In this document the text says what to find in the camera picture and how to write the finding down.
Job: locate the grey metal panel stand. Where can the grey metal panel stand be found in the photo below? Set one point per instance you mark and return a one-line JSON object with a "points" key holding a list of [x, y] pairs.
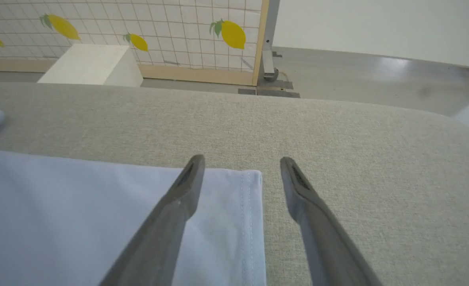
{"points": [[269, 59]]}

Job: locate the white rectangular box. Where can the white rectangular box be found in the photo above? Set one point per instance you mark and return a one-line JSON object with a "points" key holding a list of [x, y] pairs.
{"points": [[87, 65]]}

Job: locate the light blue polo shirt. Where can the light blue polo shirt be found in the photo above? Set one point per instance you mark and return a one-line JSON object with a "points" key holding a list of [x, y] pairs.
{"points": [[59, 218]]}

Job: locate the lemon print grid backdrop panel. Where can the lemon print grid backdrop panel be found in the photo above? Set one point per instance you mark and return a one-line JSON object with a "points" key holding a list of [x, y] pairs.
{"points": [[178, 35]]}

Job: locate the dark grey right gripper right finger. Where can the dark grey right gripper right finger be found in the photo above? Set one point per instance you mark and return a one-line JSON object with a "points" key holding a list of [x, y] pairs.
{"points": [[329, 246]]}

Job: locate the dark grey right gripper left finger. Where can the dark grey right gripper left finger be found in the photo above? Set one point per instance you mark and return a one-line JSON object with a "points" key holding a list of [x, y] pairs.
{"points": [[159, 242]]}

